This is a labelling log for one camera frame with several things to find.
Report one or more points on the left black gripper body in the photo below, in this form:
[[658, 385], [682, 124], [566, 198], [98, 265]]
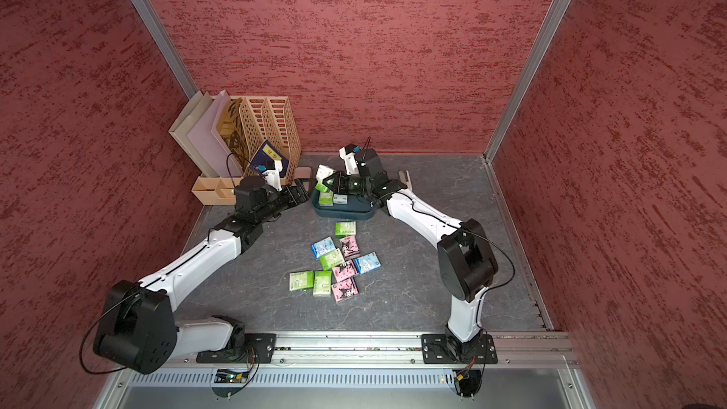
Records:
[[283, 200]]

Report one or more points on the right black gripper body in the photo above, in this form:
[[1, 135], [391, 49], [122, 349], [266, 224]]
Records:
[[355, 184]]

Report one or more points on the teal plastic storage box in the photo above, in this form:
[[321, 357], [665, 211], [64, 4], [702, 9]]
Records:
[[358, 208]]

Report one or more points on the blue tissue pack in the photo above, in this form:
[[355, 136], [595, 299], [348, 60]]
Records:
[[340, 199], [323, 247], [367, 263]]

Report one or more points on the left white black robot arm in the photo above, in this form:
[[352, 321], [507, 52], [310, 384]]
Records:
[[138, 330]]

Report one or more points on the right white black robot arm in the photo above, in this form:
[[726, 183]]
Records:
[[466, 257]]

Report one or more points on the beige stapler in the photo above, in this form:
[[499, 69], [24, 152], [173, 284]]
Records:
[[405, 178]]

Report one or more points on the pink pencil case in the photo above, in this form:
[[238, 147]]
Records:
[[304, 173]]

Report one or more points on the dark blue booklet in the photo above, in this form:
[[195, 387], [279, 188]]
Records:
[[266, 155]]

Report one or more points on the pink tissue pack upper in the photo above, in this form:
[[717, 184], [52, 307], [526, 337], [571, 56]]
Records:
[[350, 247]]

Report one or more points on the lilac folder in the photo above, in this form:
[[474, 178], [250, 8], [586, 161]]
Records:
[[210, 153]]

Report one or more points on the gold patterned book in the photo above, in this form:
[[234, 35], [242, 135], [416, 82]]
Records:
[[230, 129]]

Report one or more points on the pink tissue pack bottom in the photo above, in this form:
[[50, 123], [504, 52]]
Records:
[[345, 289]]

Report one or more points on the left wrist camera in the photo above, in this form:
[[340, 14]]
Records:
[[257, 190]]

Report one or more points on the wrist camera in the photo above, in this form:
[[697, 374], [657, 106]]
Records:
[[358, 160], [257, 190]]

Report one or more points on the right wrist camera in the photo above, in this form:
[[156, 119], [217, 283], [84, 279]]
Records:
[[358, 160]]

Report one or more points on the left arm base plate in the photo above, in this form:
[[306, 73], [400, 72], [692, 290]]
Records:
[[248, 349]]

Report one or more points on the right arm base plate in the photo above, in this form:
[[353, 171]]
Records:
[[446, 349]]

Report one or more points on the aluminium front rail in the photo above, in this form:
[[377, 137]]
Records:
[[393, 349]]

